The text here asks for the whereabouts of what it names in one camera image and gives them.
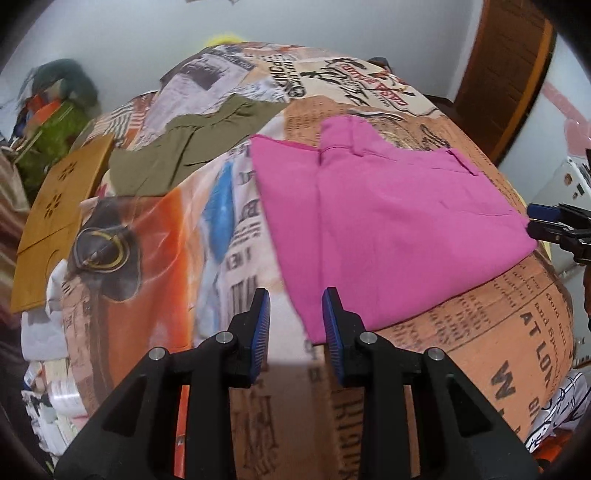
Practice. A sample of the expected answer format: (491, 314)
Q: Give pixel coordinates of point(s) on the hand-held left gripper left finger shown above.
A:
(261, 337)

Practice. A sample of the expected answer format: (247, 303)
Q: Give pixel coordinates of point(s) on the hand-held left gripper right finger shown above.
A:
(332, 341)

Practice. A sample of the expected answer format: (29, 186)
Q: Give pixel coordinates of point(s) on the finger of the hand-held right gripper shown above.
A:
(545, 211)
(554, 230)

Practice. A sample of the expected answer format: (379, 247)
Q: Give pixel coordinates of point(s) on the pink pants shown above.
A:
(392, 230)

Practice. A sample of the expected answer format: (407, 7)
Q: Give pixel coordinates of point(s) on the white appliance with stickers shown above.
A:
(561, 184)

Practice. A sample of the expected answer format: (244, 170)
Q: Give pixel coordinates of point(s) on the printed newspaper pattern blanket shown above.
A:
(485, 323)

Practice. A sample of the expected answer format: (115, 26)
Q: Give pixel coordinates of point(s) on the brown wooden door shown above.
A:
(503, 69)

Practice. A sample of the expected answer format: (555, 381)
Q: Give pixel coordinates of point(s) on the white cartoon print cloth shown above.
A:
(563, 397)

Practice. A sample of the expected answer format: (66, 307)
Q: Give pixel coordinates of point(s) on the olive green garment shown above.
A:
(184, 143)

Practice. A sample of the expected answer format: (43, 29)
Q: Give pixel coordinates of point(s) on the wooden lap tray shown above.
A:
(51, 230)

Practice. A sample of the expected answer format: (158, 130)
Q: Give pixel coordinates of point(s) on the orange box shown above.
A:
(46, 108)

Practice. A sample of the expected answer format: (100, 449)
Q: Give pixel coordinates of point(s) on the grey green plush toy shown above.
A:
(69, 76)

